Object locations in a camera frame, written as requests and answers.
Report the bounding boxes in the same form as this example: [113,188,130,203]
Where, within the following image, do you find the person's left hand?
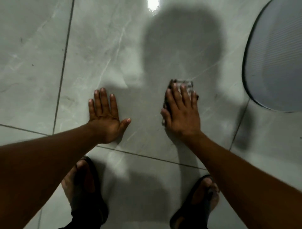
[87,88,131,144]

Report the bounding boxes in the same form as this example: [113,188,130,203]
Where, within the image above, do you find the person's right hand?
[161,83,201,142]

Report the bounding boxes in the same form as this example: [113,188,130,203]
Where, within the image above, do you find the dark scrubbing pad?
[162,79,199,126]

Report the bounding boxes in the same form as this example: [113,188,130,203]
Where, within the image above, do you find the person's left forearm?
[0,123,105,229]

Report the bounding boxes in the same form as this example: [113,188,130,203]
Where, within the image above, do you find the person's right forearm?
[186,132,302,229]

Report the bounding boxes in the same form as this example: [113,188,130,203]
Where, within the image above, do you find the person's left foot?
[61,160,95,211]

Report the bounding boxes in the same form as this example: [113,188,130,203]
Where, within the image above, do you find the person's foot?
[191,177,220,213]
[61,160,95,211]

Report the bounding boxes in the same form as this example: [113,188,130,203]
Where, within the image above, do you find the black left sandal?
[60,156,109,229]

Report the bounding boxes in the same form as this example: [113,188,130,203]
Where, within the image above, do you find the black sandal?
[169,174,220,229]
[60,156,109,229]

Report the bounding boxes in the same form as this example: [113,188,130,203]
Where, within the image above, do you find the person's right foot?
[191,177,220,213]

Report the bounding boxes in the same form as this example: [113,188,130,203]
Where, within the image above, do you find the grey oval ribbed panel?
[242,0,302,113]

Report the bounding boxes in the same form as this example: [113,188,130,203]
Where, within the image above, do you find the black right sandal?
[169,174,220,229]

